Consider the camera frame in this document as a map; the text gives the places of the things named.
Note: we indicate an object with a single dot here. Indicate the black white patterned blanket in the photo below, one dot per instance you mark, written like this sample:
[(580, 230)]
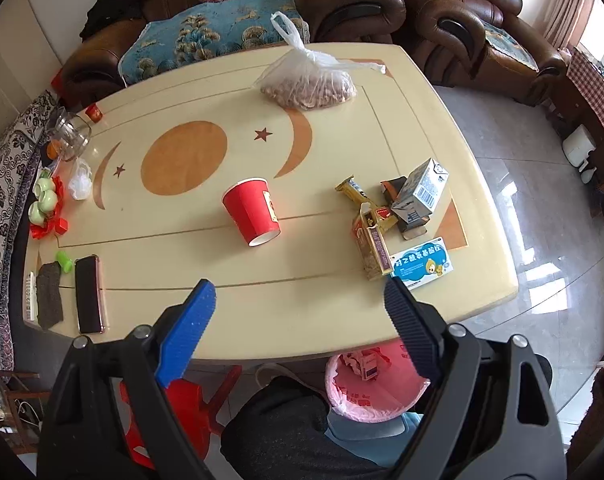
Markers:
[(1, 210)]

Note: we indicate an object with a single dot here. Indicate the dark scouring pad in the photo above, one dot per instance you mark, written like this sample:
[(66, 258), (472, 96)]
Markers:
[(49, 297)]

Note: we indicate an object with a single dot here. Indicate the red flat packet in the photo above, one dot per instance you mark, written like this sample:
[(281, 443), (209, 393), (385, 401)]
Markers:
[(385, 213)]

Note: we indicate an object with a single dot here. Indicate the dark brown snack packet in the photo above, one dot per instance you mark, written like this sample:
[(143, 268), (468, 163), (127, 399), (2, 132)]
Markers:
[(393, 187)]

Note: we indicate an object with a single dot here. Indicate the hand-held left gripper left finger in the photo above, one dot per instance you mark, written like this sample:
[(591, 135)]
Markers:
[(186, 330)]

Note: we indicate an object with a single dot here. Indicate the white plastic wrapper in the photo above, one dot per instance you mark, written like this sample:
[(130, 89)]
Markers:
[(80, 181)]

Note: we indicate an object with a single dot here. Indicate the black cloth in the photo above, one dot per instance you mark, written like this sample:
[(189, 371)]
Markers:
[(112, 10)]

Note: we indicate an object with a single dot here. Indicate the red plastic stool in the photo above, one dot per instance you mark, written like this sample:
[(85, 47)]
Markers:
[(171, 420)]

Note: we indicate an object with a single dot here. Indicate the white round appliance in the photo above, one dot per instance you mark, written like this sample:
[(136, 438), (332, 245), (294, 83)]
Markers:
[(577, 147)]

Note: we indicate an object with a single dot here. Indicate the grey milk carton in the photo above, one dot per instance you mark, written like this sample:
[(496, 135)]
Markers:
[(422, 190)]

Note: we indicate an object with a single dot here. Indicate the green plastic clip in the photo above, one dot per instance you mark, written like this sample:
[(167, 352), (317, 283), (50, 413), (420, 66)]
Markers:
[(64, 261)]

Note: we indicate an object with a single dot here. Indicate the trash bin with pink bag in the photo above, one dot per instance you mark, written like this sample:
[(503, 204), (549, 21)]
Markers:
[(377, 400)]

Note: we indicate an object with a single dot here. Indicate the plastic bag of peanuts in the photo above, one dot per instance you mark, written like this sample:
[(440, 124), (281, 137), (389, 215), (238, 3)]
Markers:
[(312, 85)]

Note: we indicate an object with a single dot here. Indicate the white comb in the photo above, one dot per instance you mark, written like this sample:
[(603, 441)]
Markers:
[(30, 296)]

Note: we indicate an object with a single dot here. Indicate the pink-edged smartphone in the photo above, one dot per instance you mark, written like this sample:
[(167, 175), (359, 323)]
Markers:
[(88, 295)]

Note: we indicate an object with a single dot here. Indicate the small white object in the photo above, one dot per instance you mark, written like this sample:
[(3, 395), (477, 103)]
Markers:
[(588, 175)]

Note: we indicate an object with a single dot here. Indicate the small red white carton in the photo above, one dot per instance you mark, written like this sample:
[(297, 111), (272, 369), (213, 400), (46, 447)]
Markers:
[(369, 366)]

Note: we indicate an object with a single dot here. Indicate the red paper cup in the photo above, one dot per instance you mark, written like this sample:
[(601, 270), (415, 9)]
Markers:
[(252, 210)]

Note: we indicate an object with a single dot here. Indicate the red checkered cloth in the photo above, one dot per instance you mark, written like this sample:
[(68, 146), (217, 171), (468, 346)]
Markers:
[(594, 85)]

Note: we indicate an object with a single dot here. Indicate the blue patterned seat cover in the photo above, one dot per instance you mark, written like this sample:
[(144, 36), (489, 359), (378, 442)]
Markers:
[(206, 37)]

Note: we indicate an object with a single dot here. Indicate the gold snack wrapper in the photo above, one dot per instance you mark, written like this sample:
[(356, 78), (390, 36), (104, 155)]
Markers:
[(351, 189)]

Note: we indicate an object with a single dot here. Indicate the blue white medicine box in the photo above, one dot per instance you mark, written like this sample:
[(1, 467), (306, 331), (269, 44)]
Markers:
[(423, 262)]

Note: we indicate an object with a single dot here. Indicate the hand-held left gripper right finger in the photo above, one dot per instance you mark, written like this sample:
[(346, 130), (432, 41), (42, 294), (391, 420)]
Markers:
[(411, 325)]

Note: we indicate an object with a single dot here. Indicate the green teacup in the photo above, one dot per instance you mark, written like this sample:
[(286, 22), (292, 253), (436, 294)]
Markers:
[(42, 207), (45, 187)]

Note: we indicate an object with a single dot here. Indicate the gold maroon cigarette box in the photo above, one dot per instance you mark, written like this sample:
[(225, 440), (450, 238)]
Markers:
[(373, 245)]

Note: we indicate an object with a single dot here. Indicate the glass jar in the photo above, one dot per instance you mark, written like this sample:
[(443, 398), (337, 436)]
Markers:
[(70, 132)]

